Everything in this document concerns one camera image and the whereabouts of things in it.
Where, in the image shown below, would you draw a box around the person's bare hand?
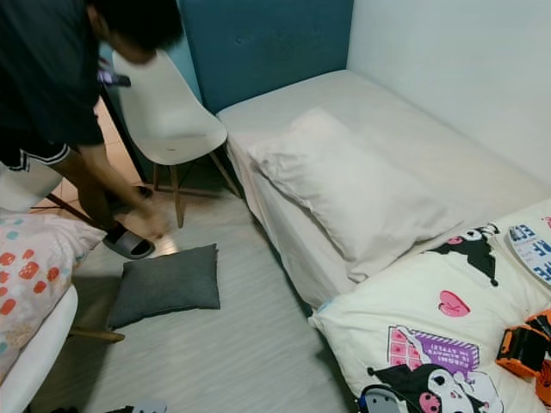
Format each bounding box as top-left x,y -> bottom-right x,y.
137,206 -> 172,243

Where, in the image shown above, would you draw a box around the small grey pillow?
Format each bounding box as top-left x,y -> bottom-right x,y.
108,243 -> 221,330

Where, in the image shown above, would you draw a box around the large cream pillow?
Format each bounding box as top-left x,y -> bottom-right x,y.
248,108 -> 466,283

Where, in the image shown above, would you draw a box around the black grey slipper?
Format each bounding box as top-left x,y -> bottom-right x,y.
102,222 -> 156,261

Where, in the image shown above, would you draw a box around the white shell chair wooden legs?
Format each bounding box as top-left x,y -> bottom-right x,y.
112,50 -> 242,229

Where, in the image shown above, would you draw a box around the pink red patterned cushion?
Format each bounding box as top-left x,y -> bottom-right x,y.
0,213 -> 106,379

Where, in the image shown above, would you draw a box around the black phone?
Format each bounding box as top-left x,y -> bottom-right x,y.
99,71 -> 132,89

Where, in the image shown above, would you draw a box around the white round chair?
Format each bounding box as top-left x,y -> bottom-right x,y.
0,163 -> 126,413

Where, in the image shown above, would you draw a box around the person in dark shirt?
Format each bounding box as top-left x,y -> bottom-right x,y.
0,0 -> 186,246

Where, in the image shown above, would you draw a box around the blue padded headboard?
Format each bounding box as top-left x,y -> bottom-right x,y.
99,0 -> 354,114

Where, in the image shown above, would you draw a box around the bed with cream sheet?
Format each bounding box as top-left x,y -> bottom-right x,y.
215,69 -> 551,311

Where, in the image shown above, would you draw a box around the cream cartoon print blanket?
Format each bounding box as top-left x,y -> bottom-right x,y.
310,200 -> 551,413

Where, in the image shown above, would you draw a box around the round white blue-print disc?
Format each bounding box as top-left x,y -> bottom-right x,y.
506,222 -> 551,285

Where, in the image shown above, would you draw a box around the orange black device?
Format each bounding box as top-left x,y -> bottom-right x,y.
495,310 -> 551,407

